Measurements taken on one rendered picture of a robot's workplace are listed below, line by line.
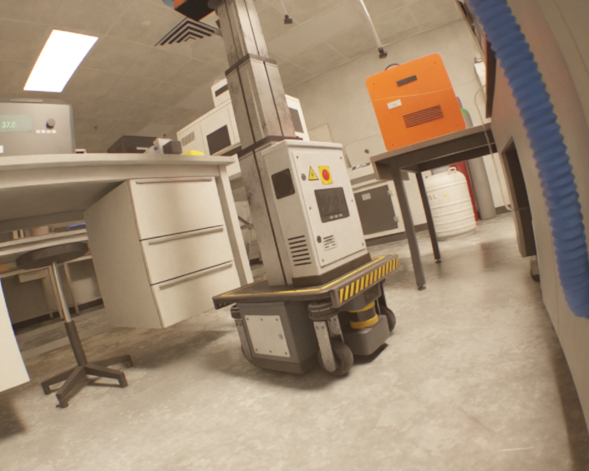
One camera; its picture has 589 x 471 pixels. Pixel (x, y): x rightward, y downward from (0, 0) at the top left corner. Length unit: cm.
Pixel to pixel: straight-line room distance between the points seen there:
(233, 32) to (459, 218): 256
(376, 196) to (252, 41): 324
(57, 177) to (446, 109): 168
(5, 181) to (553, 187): 130
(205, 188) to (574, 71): 154
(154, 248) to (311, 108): 445
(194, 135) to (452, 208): 233
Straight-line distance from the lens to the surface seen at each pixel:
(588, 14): 36
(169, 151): 157
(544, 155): 30
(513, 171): 139
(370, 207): 429
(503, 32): 32
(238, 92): 124
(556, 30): 34
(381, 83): 180
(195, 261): 151
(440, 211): 324
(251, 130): 117
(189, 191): 158
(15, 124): 136
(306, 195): 94
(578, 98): 33
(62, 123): 142
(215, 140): 245
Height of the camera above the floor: 45
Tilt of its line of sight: 1 degrees down
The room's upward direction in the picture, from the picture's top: 14 degrees counter-clockwise
